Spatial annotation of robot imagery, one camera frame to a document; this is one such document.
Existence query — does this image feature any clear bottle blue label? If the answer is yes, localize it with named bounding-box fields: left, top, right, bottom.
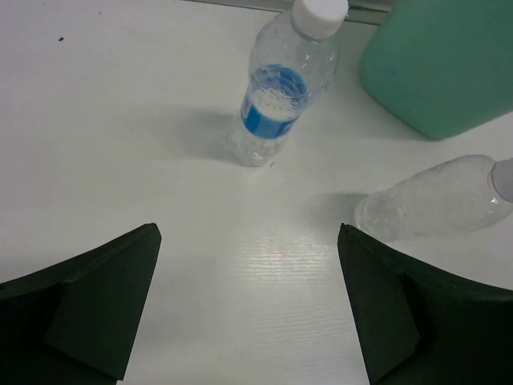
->
left=227, top=0, right=349, bottom=167

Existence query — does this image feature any green plastic bin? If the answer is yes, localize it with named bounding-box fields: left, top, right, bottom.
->
left=358, top=0, right=512, bottom=140

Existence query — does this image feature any clear bottle blue-white cap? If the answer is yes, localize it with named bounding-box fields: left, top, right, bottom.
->
left=354, top=155, right=512, bottom=242

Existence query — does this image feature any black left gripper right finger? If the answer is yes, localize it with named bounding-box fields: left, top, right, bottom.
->
left=337, top=225, right=512, bottom=384

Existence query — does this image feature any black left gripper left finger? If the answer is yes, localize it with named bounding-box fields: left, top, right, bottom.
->
left=1, top=224, right=161, bottom=384

